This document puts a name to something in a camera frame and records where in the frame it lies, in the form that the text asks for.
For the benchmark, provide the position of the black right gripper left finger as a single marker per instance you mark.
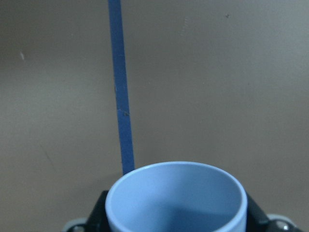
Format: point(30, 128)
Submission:
point(97, 221)

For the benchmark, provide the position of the light blue cup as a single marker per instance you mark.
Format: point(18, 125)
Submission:
point(177, 196)

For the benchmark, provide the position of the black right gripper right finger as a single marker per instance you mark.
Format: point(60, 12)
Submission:
point(257, 220)

